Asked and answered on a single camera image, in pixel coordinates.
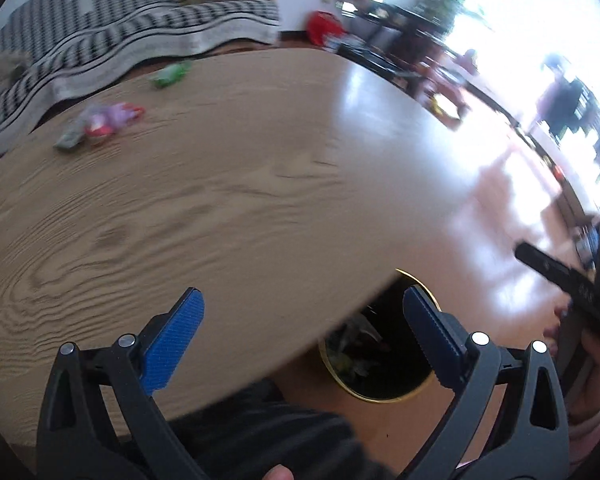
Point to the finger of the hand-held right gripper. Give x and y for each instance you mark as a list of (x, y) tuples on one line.
[(555, 270)]

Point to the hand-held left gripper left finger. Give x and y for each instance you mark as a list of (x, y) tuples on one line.
[(172, 345)]

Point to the black chair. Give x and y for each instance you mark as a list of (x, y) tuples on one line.
[(395, 20)]

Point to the red bag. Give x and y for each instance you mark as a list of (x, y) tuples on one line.
[(322, 25)]

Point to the person's right forearm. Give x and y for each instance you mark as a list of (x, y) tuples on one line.
[(595, 435)]

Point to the pink patterned clothing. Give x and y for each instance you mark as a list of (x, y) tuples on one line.
[(0, 65)]

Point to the person's dark trousers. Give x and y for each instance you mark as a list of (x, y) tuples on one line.
[(260, 430)]

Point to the red pink packet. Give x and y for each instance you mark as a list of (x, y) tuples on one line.
[(100, 131)]

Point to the green packet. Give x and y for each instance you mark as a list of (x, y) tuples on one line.
[(170, 74)]

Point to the purple packet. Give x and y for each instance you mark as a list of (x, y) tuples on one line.
[(115, 114)]

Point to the small grey green wrapper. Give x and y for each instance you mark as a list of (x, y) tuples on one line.
[(69, 139)]

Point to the person's left hand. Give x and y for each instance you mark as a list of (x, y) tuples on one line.
[(280, 473)]

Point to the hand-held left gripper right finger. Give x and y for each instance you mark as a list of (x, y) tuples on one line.
[(430, 330)]

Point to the black gold rimmed bin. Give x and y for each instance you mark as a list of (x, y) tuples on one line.
[(380, 310)]

